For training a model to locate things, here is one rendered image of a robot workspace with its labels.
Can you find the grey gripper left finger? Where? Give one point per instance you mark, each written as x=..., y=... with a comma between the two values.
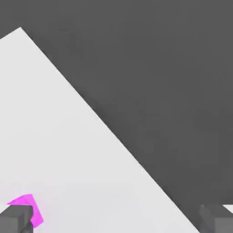
x=14, y=218

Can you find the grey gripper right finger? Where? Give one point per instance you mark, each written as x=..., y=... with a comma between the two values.
x=218, y=223

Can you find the small magenta cube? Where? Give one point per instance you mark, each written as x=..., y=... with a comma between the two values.
x=35, y=211

